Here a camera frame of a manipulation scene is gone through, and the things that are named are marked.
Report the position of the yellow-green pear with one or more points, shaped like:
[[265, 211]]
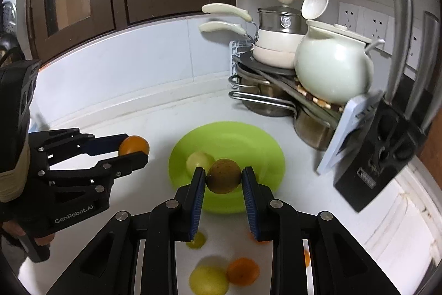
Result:
[[198, 160]]

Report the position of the white ceramic pot lid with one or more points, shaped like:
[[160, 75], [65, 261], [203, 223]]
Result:
[[338, 29]]

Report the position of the large orange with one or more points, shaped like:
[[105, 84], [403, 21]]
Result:
[[242, 270]]

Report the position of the steel kitchen rack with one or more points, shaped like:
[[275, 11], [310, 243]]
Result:
[[255, 95]]

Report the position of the wide steel pot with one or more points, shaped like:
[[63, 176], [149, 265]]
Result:
[[312, 129], [266, 110]]

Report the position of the black knife block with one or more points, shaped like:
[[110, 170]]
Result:
[[366, 177]]

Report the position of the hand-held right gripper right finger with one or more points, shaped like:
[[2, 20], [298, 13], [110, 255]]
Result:
[[249, 203]]

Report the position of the tall steel pot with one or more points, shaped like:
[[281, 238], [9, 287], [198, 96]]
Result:
[[276, 22]]

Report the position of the white wall socket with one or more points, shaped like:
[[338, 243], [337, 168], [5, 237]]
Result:
[[378, 25], [350, 16], [416, 46]]

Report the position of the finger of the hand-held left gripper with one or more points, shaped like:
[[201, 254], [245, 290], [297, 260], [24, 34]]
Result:
[[127, 163], [103, 143]]

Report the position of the white cutting board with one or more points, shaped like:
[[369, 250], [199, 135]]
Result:
[[342, 132]]

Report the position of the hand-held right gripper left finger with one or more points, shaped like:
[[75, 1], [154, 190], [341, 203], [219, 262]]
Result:
[[197, 203]]

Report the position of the dark round griddle pan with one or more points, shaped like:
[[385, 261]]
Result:
[[248, 64]]

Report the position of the wooden bead trivet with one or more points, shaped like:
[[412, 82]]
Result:
[[321, 103]]

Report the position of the green plate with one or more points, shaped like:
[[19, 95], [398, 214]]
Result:
[[234, 143]]

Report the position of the small orange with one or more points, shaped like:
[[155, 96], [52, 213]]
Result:
[[135, 143]]

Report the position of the metal colander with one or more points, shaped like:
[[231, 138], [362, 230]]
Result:
[[8, 18]]

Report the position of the white ceramic pot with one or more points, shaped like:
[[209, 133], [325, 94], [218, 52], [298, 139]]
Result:
[[331, 70]]

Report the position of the cream saucepan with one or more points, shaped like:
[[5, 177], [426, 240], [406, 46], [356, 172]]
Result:
[[283, 37], [272, 56]]

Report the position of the person's left hand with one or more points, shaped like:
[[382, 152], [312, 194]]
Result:
[[12, 230]]

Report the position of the large green apple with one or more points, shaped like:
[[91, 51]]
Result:
[[209, 280]]

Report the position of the small green-yellow fruit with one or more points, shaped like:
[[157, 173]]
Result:
[[199, 241]]

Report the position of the black kitchen scissors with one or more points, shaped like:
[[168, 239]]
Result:
[[383, 153]]

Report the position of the white plastic bracket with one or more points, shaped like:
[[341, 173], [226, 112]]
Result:
[[238, 48]]

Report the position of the brown kiwi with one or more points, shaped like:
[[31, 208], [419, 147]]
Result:
[[223, 175]]

